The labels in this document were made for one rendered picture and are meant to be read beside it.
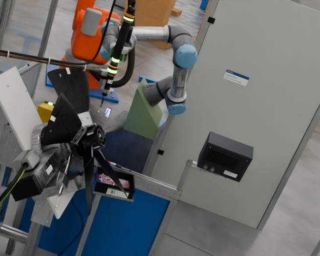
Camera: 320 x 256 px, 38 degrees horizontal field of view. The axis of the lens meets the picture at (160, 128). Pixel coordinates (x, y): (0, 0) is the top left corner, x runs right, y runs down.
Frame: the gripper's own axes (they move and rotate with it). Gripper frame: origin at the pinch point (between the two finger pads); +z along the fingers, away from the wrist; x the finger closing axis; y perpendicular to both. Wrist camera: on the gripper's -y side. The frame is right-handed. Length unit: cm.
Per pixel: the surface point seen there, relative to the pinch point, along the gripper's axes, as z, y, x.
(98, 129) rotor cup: 6.4, 37.1, -3.4
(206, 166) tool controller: -33, 53, -62
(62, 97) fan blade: 26.9, 19.8, 11.7
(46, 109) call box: -34, 55, 32
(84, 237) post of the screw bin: -19, 116, -11
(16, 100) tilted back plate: 11, 35, 35
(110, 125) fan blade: -17.9, 43.7, -5.8
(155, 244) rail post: -37, 116, -53
